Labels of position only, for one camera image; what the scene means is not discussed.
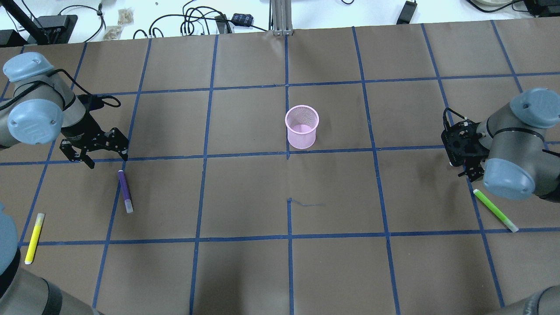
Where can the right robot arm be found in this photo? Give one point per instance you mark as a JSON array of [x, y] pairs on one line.
[[505, 152]]

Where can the pink mesh cup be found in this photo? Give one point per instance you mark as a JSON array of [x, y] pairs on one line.
[[301, 122]]

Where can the green pen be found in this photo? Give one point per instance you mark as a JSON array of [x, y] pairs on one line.
[[495, 210]]

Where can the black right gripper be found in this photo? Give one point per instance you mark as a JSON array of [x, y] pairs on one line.
[[474, 171]]

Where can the aluminium frame post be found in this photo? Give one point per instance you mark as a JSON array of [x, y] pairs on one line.
[[280, 17]]

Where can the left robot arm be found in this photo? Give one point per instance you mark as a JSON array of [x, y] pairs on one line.
[[44, 106]]

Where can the black power adapter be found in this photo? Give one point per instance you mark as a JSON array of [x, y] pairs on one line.
[[407, 12]]

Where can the purple pen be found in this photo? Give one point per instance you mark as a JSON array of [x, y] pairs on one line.
[[125, 192]]

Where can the yellow pen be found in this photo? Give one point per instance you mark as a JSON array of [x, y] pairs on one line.
[[33, 243]]

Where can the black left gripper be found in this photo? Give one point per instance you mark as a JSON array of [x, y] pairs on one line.
[[82, 127]]

